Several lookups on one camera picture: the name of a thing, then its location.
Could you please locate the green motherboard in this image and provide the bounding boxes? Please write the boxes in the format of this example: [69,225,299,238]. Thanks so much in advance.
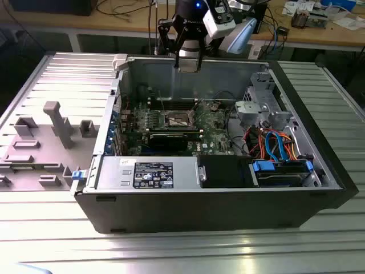
[115,95,248,157]

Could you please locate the blue flat wire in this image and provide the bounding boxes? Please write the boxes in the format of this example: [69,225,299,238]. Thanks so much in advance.
[264,130,289,163]

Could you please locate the black graphics card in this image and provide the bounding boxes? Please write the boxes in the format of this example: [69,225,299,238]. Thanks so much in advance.
[148,131,190,152]

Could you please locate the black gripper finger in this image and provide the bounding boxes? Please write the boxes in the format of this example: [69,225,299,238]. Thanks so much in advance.
[157,15,188,69]
[196,27,206,71]

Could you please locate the silver square CPU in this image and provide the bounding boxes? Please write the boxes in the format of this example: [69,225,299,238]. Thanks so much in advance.
[178,64,200,74]

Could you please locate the grey plastic parts rack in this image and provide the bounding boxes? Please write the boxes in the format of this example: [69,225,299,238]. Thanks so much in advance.
[0,101,99,192]

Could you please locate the silver power supply with label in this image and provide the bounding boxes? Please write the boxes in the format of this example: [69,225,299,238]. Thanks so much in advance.
[96,156,199,191]

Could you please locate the copper heatsink cooler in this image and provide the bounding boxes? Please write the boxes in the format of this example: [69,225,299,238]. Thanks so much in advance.
[290,7,309,29]

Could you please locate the blue plastic box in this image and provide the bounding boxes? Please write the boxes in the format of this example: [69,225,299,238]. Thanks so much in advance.
[321,0,357,14]

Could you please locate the metal disk bay cage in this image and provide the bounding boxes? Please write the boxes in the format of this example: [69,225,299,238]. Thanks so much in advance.
[235,71,296,129]

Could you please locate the white printed papers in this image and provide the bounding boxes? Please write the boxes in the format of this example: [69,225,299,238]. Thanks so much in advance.
[282,1,299,15]

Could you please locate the black plastic shroud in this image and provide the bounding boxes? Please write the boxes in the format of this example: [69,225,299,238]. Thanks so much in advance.
[198,155,253,189]

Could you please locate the black upright box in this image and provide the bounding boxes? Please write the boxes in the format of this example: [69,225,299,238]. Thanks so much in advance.
[253,2,269,35]

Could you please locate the hard disk in blue carrier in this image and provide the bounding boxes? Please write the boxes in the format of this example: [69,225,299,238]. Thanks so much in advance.
[250,159,314,188]

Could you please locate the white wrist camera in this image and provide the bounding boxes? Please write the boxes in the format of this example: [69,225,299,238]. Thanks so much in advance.
[202,5,237,39]

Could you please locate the loose green circuit board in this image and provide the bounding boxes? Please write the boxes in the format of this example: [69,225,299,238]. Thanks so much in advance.
[307,11,329,29]

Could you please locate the CPU socket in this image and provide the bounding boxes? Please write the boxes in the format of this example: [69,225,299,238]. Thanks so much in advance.
[159,110,190,128]

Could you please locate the thin wire locking lever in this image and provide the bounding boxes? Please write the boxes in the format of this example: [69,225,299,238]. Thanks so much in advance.
[159,91,168,115]
[190,98,204,114]

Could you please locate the dark monitor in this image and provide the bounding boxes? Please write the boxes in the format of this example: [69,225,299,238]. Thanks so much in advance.
[8,0,94,17]

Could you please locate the black open PC case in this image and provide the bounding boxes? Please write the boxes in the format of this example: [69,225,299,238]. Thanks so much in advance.
[70,54,359,235]

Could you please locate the green RAM stick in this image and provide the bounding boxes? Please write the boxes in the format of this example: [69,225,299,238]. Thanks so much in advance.
[11,165,62,172]

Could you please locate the red wire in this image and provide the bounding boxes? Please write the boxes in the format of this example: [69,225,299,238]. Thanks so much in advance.
[244,125,260,157]

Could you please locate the white plastic bag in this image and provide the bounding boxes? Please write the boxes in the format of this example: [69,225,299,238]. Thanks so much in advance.
[333,16,364,31]

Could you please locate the metal socket cover frame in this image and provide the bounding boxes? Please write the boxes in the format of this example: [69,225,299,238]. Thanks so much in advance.
[186,109,200,126]

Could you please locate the wooden desk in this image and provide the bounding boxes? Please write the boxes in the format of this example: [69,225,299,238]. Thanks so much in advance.
[0,0,365,54]

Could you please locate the orange wire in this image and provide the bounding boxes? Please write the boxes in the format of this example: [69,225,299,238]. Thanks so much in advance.
[257,128,299,161]

